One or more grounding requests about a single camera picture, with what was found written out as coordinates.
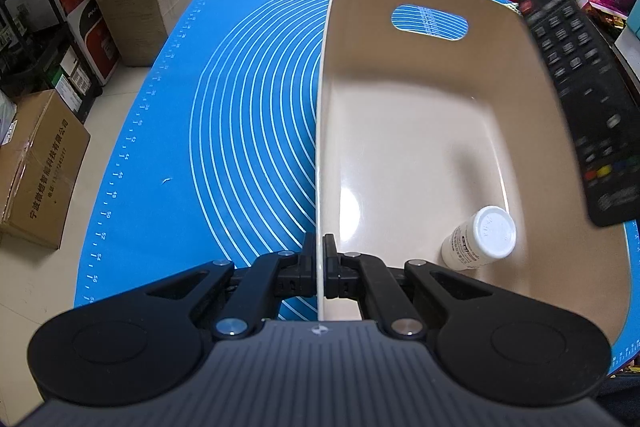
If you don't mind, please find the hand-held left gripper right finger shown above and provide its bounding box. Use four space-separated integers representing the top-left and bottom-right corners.
324 233 496 340

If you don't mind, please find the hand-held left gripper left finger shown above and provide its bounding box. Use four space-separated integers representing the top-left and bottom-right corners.
142 232 317 342

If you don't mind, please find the white pill bottle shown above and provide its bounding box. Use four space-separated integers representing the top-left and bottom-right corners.
440 205 517 273

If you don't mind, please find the beige plastic bin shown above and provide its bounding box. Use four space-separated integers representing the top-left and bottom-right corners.
316 0 632 348

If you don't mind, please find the black remote control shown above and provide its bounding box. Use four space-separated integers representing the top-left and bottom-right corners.
517 0 640 228

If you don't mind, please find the blue silicone mat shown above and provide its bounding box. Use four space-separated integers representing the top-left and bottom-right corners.
74 0 640 375

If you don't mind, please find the flat brown cardboard box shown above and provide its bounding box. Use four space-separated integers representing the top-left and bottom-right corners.
0 89 91 251

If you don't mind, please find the red white appliance box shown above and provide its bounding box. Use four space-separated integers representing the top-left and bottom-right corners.
66 0 121 86

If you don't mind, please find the black shelf rack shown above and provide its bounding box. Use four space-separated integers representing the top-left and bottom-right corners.
0 0 121 124

